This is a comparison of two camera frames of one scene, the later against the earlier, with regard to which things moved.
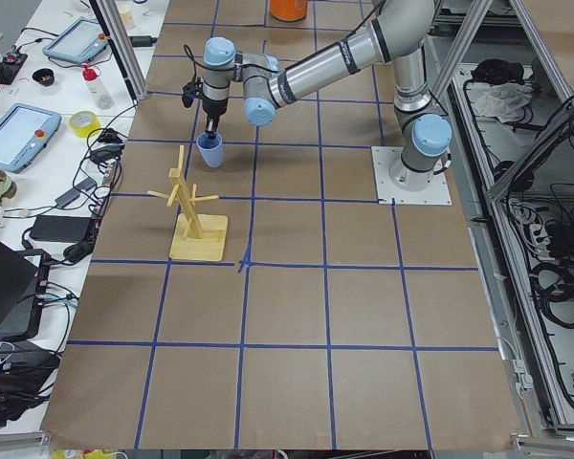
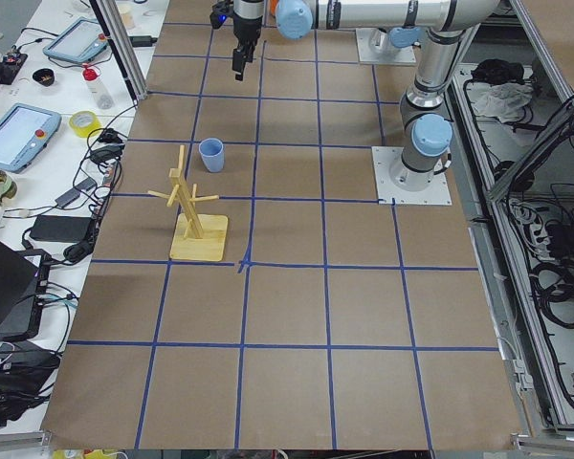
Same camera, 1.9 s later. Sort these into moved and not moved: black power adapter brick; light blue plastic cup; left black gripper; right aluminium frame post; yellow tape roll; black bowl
Moved: left black gripper; light blue plastic cup
Not moved: black power adapter brick; right aluminium frame post; yellow tape roll; black bowl
